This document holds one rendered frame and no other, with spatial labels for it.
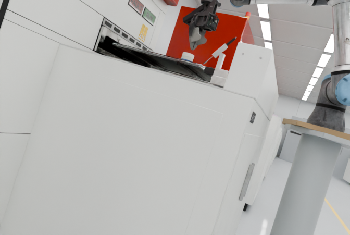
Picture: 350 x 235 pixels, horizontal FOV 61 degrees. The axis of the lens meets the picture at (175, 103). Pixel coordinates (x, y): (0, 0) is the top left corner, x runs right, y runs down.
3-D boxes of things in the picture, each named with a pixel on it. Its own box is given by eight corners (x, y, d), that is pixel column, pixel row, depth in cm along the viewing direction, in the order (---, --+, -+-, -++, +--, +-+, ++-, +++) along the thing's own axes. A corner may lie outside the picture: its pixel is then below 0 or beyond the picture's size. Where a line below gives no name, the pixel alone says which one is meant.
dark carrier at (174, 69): (115, 45, 113) (116, 44, 113) (152, 66, 145) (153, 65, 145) (198, 66, 101) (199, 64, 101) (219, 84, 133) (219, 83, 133)
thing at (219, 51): (207, 67, 141) (215, 40, 141) (209, 69, 145) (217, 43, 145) (219, 70, 139) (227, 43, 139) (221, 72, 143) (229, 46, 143)
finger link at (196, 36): (195, 48, 118) (202, 26, 118) (185, 47, 123) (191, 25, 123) (200, 50, 121) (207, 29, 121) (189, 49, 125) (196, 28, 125)
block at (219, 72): (212, 75, 100) (215, 66, 100) (214, 77, 104) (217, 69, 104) (235, 81, 97) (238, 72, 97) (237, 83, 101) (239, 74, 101)
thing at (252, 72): (222, 90, 80) (238, 41, 80) (246, 110, 131) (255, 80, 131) (257, 100, 76) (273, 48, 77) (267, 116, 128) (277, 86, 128)
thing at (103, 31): (92, 49, 109) (100, 25, 109) (144, 74, 150) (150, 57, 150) (96, 50, 108) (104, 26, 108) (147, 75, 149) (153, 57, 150)
